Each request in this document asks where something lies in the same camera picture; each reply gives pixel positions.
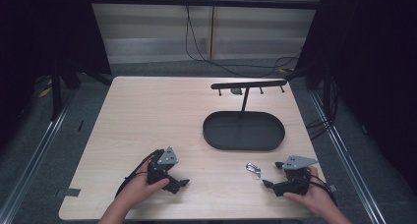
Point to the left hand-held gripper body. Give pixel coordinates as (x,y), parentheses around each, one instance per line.
(165,159)

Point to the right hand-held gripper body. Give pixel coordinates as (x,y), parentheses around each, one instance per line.
(293,184)

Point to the person's right hand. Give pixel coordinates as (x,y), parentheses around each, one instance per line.
(316,194)

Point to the person's left hand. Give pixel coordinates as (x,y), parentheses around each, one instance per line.
(137,189)

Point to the small grey tape piece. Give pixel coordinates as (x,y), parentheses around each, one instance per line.
(332,187)

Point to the black hook stand with tray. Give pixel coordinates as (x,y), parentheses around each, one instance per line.
(243,132)

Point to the small dark grey object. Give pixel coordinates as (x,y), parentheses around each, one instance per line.
(236,91)

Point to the black tape strip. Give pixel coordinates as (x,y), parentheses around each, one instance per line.
(68,192)

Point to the black metal stand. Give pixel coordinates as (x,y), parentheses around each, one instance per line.
(56,93)

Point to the black curtain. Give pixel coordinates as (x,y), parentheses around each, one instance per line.
(39,37)
(377,70)

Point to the yellow tape piece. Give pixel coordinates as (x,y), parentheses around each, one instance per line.
(45,92)

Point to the metal floor rail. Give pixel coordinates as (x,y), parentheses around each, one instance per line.
(29,165)
(347,165)

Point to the black horizontal frame bar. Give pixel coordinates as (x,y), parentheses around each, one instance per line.
(203,2)

